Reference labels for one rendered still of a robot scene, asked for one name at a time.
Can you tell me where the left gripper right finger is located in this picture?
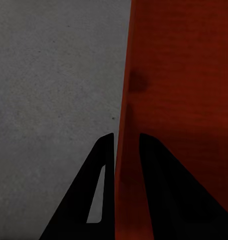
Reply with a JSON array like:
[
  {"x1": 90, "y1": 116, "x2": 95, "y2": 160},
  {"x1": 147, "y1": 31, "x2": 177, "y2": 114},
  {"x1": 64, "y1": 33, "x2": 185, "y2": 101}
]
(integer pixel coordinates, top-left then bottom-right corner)
[{"x1": 139, "y1": 133, "x2": 228, "y2": 240}]

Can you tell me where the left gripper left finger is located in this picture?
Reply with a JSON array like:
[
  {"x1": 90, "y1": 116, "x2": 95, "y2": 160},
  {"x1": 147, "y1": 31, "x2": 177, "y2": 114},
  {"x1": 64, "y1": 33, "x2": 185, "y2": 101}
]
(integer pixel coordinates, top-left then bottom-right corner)
[{"x1": 39, "y1": 133, "x2": 115, "y2": 240}]

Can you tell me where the storage box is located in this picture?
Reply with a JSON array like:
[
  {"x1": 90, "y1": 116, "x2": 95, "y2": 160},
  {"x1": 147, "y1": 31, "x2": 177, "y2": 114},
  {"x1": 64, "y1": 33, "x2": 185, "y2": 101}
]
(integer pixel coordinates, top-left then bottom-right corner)
[{"x1": 114, "y1": 0, "x2": 228, "y2": 240}]

